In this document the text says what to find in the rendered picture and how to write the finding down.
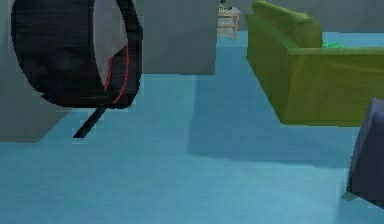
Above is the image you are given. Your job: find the pale wooden side table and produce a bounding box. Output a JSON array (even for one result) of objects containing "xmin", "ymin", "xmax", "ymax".
[{"xmin": 217, "ymin": 6, "xmax": 242, "ymax": 42}]

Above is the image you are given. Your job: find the small dark house plant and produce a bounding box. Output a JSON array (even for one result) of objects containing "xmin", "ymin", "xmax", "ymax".
[{"xmin": 218, "ymin": 0, "xmax": 234, "ymax": 12}]

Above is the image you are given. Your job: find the green sofa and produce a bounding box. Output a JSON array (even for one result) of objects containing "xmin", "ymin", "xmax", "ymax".
[{"xmin": 245, "ymin": 0, "xmax": 384, "ymax": 128}]

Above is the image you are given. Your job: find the black round chair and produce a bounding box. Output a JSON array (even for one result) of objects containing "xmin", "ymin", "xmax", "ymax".
[{"xmin": 10, "ymin": 0, "xmax": 144, "ymax": 139}]

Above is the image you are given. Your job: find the green cushion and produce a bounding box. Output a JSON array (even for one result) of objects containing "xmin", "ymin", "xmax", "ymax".
[{"xmin": 321, "ymin": 40, "xmax": 348, "ymax": 50}]

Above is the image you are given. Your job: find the dark blue armchair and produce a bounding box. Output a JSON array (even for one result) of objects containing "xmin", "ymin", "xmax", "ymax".
[{"xmin": 341, "ymin": 97, "xmax": 384, "ymax": 210}]

